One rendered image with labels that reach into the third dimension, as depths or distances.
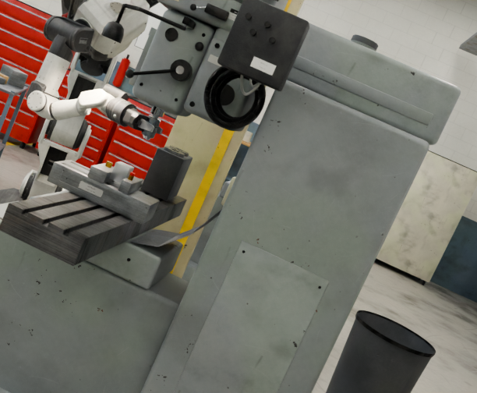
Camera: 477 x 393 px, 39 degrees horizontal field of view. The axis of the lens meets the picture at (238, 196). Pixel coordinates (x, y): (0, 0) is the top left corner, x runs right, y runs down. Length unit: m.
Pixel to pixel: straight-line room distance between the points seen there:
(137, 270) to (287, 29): 0.92
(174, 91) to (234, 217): 0.48
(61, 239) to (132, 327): 0.59
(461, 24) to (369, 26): 1.44
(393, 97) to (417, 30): 9.33
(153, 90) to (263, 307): 0.80
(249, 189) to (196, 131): 2.04
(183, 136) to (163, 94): 1.86
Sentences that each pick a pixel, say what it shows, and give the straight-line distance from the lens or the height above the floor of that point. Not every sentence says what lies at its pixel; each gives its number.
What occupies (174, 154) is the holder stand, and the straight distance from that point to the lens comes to 2.76.
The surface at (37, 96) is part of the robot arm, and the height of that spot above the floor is 1.15.
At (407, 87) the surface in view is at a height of 1.69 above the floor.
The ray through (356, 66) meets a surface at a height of 1.69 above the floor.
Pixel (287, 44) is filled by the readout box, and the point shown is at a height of 1.64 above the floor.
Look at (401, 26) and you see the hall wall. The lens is 11.50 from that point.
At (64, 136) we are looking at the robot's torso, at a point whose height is 0.99.
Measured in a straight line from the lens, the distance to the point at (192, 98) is 2.23.
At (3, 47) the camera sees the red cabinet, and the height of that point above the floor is 0.93.
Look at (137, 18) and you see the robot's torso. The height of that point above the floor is 1.57.
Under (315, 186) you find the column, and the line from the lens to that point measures 2.07.
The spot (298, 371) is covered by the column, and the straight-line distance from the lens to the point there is 2.19.
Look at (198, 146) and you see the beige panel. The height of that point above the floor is 1.09.
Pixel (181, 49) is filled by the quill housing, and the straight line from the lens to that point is 2.27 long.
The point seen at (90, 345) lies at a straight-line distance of 2.39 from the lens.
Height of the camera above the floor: 1.45
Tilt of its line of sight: 8 degrees down
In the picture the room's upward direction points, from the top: 24 degrees clockwise
